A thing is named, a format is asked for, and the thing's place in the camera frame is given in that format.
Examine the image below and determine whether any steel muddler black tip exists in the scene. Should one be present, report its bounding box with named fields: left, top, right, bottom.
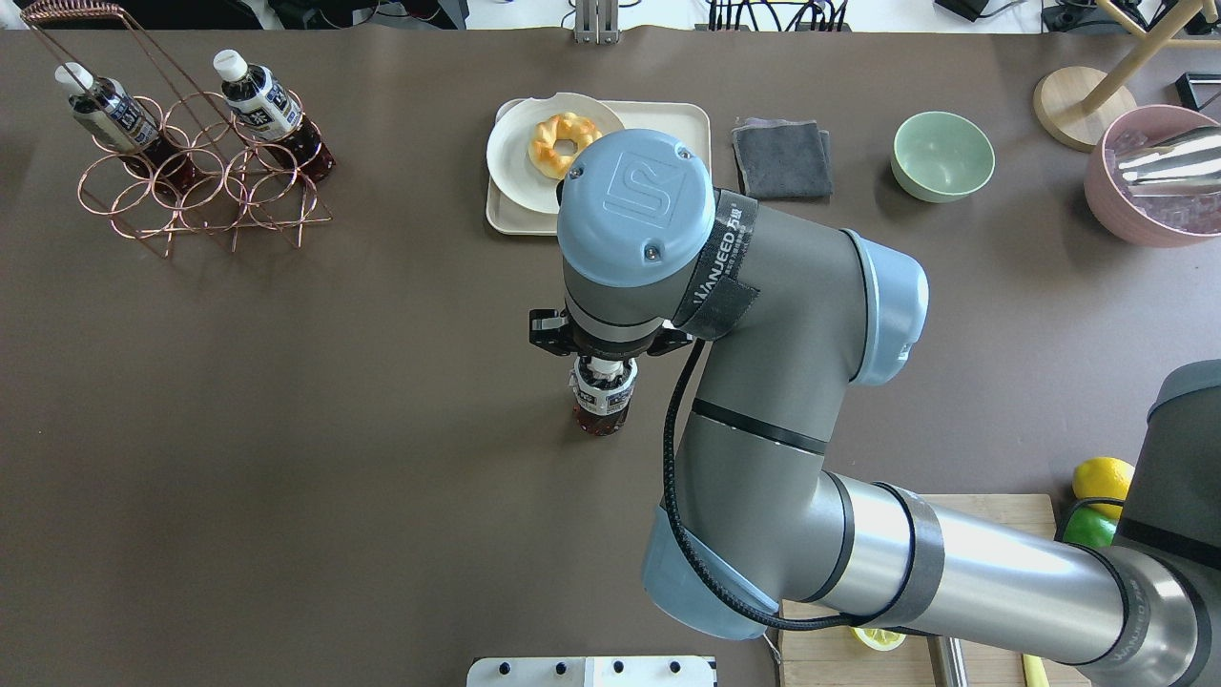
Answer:
left=927, top=635, right=969, bottom=687

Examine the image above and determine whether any grey folded cloth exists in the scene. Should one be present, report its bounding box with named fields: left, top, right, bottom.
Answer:
left=731, top=117, right=836, bottom=199

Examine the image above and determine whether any pink ice bowl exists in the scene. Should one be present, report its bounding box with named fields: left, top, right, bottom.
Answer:
left=1085, top=105, right=1220, bottom=246

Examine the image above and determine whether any wooden stand with round base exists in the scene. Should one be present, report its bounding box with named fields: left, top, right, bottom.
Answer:
left=1033, top=1, right=1219, bottom=153

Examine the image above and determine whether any white round plate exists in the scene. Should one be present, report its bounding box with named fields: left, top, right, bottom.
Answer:
left=486, top=93, right=625, bottom=215

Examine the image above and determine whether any copper wire bottle rack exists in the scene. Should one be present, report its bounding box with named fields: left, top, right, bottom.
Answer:
left=20, top=1, right=333, bottom=260

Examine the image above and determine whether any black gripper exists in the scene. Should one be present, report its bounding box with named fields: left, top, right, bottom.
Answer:
left=530, top=309, right=696, bottom=362

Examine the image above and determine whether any cream rabbit tray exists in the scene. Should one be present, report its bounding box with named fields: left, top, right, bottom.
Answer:
left=486, top=96, right=714, bottom=236

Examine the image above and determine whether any green bowl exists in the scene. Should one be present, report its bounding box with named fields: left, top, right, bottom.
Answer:
left=890, top=112, right=996, bottom=203

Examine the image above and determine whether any green lime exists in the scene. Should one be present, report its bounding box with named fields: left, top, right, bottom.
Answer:
left=1060, top=506, right=1117, bottom=549

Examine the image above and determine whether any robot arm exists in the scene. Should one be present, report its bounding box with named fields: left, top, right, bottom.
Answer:
left=530, top=129, right=1220, bottom=686

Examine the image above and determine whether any yellow plastic knife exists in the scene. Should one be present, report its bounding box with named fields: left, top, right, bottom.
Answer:
left=1021, top=654, right=1050, bottom=687

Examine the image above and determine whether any tea bottle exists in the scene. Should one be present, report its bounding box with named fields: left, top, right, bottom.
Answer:
left=212, top=51, right=336, bottom=183
left=53, top=62, right=197, bottom=199
left=569, top=355, right=639, bottom=436

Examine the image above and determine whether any wooden cutting board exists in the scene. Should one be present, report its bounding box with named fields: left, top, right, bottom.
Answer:
left=777, top=494, right=1056, bottom=686

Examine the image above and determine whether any half lemon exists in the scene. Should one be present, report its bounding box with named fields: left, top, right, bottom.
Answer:
left=851, top=627, right=906, bottom=652

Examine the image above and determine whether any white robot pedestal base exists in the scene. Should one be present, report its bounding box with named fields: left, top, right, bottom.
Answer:
left=466, top=654, right=719, bottom=686

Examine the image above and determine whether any steel ice scoop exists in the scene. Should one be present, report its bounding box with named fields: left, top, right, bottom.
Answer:
left=1116, top=124, right=1220, bottom=196

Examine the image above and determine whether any whole lemon upper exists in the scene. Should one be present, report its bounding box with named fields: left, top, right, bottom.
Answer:
left=1071, top=456, right=1136, bottom=502

